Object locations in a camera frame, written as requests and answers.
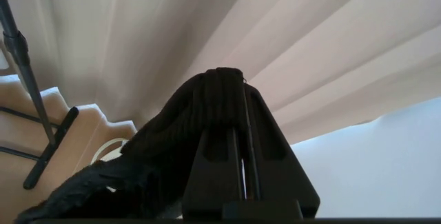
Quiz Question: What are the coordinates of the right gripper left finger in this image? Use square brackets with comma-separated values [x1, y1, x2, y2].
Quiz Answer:
[181, 126, 247, 219]

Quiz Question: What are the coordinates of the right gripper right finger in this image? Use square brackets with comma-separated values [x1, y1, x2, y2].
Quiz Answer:
[240, 83, 321, 219]

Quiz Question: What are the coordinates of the black garment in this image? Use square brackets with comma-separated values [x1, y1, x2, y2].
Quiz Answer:
[14, 66, 248, 222]

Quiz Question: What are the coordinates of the white laundry basket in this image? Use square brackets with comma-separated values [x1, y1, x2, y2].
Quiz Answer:
[90, 137, 130, 165]

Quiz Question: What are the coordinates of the black clothes rack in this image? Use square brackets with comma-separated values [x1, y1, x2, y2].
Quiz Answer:
[0, 0, 258, 191]

